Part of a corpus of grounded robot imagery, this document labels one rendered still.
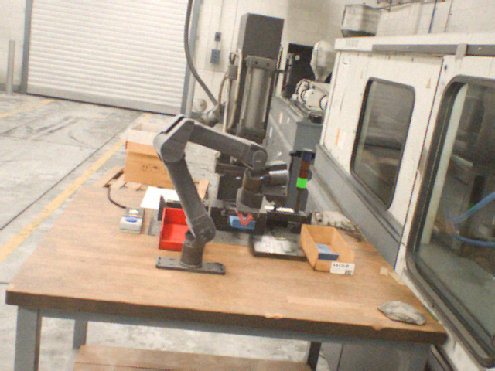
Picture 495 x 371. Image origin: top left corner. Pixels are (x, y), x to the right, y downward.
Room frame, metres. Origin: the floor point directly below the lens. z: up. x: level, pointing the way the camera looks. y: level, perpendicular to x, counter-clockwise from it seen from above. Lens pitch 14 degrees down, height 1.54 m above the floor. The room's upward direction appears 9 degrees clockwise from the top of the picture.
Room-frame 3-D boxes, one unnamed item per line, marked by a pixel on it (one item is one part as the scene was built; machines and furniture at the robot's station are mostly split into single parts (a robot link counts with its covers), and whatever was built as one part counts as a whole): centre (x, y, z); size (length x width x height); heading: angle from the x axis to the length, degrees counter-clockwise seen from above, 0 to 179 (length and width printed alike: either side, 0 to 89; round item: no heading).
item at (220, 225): (1.92, 0.02, 0.94); 0.20 x 0.10 x 0.07; 98
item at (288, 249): (1.76, -0.13, 0.91); 0.17 x 0.16 x 0.02; 98
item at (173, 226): (1.73, 0.20, 0.93); 0.25 x 0.12 x 0.06; 8
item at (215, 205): (1.92, 0.02, 0.98); 0.20 x 0.10 x 0.01; 98
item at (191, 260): (1.50, 0.13, 0.94); 0.20 x 0.07 x 0.08; 98
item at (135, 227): (1.74, 0.36, 0.90); 0.07 x 0.07 x 0.06; 8
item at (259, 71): (1.92, 0.03, 1.37); 0.11 x 0.09 x 0.30; 98
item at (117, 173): (5.05, 0.88, 0.07); 1.20 x 1.00 x 0.14; 1
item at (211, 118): (2.18, 0.18, 1.25); 0.19 x 0.07 x 0.19; 98
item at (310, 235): (1.76, -0.29, 0.93); 0.25 x 0.13 x 0.08; 8
